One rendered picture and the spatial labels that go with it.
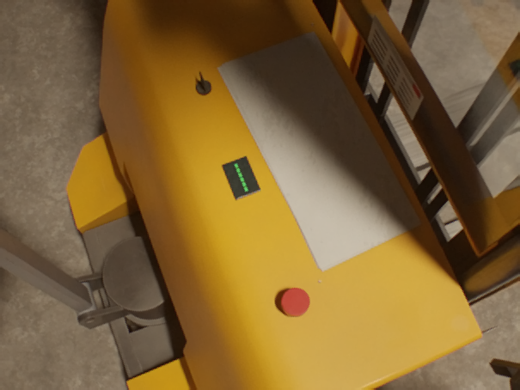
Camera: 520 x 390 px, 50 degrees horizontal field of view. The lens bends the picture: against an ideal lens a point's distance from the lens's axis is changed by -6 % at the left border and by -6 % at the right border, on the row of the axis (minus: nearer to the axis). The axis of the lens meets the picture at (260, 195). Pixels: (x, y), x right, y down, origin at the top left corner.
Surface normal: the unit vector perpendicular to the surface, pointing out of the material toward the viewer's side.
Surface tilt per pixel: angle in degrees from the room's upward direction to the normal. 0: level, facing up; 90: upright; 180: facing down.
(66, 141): 0
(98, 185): 22
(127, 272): 0
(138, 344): 0
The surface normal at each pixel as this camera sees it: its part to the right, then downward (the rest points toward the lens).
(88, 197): -0.35, -0.19
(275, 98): 0.00, -0.34
